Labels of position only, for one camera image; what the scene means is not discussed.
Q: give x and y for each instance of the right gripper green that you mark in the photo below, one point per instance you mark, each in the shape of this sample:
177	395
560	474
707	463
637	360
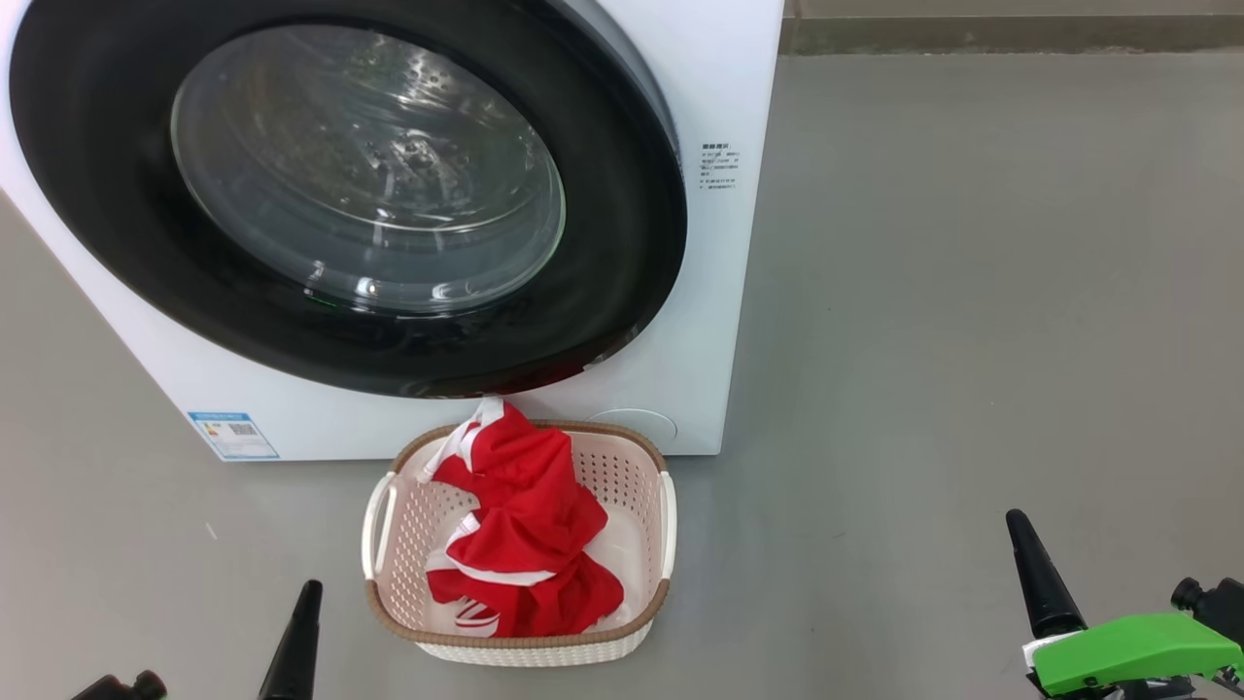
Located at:
1118	651

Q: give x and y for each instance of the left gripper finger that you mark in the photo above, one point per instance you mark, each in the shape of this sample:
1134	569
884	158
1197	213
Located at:
296	661

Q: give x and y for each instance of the red garment with white trim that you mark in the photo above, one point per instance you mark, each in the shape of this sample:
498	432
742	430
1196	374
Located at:
525	506

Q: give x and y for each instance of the dark round glass washer door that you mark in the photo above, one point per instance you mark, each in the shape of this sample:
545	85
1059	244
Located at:
97	194

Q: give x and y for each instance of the cream basket with brown rim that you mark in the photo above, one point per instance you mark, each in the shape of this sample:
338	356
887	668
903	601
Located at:
622	486

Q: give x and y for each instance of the white front-load washing machine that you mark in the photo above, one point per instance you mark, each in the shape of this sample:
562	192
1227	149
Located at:
719	292

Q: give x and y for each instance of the blue energy label sticker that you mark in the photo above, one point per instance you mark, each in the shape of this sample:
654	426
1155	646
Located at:
233	436

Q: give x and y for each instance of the black text warning label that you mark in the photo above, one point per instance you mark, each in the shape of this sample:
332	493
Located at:
720	165

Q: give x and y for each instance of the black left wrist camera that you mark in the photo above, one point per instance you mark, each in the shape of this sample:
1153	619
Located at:
136	688

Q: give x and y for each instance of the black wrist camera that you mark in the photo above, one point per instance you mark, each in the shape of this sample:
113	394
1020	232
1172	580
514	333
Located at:
136	688
1220	608

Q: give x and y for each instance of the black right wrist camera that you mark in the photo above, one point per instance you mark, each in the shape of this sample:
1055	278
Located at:
1220	608

